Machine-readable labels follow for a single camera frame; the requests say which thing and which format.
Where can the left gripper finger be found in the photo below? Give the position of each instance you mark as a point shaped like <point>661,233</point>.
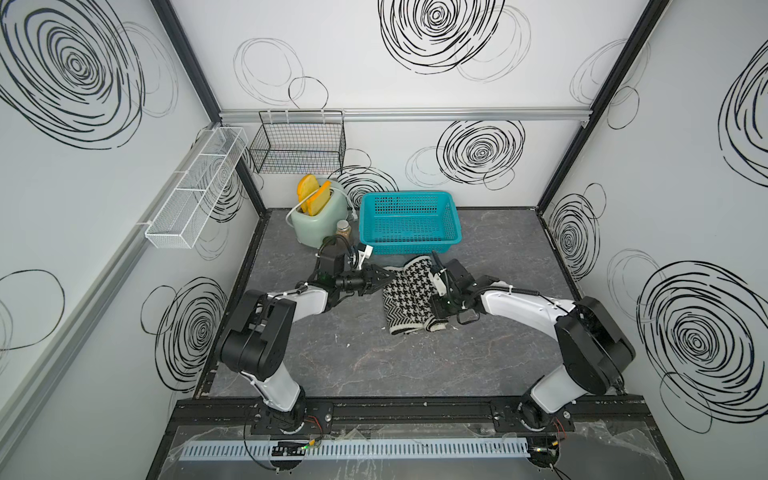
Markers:
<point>377,285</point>
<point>380,275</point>

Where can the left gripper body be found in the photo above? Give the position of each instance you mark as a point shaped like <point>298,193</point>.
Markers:
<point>354,282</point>

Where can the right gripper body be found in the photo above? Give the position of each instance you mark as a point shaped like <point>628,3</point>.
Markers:
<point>447,304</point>

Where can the black white patterned scarf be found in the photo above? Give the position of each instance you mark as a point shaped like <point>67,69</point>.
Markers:
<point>406,298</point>

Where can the teal plastic basket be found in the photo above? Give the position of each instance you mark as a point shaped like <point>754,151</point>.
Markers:
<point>409,222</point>

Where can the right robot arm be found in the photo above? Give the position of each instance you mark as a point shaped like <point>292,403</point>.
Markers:
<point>594,350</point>

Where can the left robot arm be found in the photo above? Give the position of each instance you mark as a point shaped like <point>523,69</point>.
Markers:
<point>254,340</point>

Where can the light spice jar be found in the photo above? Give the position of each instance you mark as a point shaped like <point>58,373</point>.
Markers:
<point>343,228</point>

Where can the mint green toaster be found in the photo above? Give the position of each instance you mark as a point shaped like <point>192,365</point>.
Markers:
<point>312,230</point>

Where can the yellow toast slice front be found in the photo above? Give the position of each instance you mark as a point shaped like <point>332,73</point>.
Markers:
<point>317,201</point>

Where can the yellow toast slice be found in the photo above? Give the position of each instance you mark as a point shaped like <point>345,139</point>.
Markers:
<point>306,187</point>
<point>317,201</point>

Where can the yellow toast slice rear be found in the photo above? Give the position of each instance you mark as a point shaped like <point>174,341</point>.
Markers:
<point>306,187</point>

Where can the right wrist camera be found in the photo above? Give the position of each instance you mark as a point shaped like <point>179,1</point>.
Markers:
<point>439,280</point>

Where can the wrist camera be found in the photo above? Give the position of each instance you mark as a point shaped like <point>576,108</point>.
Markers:
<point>439,280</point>
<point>364,252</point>

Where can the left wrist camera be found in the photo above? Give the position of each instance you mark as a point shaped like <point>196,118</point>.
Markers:
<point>364,252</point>

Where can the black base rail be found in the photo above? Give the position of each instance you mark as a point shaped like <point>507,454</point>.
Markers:
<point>506,414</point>

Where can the black wire wall basket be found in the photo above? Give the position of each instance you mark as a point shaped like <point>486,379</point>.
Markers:
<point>299,142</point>

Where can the grey slotted cable duct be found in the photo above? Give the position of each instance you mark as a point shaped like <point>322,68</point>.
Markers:
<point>356,449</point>

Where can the white wire wall shelf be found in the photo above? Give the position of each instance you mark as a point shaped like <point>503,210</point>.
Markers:
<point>203,178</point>

